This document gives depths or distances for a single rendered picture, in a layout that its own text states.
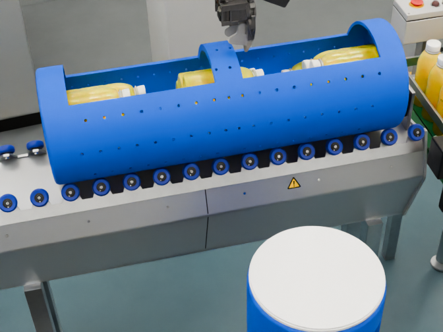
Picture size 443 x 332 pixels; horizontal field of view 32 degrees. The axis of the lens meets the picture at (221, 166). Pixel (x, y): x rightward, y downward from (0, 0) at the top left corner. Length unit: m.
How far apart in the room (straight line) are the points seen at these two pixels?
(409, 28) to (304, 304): 1.05
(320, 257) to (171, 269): 1.42
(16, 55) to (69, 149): 1.73
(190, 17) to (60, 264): 0.94
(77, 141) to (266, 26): 2.66
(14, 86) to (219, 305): 1.40
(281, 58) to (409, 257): 1.24
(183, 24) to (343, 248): 1.16
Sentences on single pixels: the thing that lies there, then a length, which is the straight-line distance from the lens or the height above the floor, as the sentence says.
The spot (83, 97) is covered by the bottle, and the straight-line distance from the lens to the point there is 1.85.
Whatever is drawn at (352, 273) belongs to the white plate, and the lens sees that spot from 1.61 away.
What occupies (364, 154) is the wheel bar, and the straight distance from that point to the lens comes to 2.05.
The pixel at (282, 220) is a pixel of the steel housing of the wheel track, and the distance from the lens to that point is 2.14.
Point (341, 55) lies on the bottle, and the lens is 1.95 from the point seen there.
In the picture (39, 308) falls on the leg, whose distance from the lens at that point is 2.24.
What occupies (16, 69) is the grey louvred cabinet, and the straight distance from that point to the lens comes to 3.53.
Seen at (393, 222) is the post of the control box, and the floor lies 0.21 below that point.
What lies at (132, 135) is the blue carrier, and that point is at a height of 1.13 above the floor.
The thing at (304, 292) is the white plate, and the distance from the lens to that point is 1.57.
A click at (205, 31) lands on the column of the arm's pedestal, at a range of 2.61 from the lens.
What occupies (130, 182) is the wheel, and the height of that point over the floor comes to 0.96.
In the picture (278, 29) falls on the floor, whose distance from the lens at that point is 4.30.
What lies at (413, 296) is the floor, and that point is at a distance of 2.96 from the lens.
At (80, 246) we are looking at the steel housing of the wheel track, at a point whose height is 0.79.
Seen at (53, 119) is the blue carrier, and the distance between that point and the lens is 1.78.
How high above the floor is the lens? 2.25
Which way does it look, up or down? 42 degrees down
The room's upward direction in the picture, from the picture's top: 2 degrees counter-clockwise
